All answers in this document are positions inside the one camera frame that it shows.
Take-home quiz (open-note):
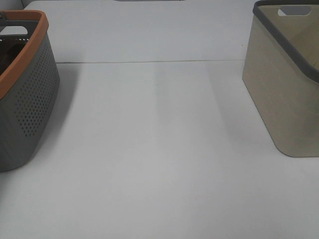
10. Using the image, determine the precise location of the beige basket grey rim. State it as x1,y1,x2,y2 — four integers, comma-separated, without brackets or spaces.
242,0,319,157

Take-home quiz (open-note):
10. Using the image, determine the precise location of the grey perforated basket orange rim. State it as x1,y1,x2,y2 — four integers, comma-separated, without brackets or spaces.
0,10,60,172

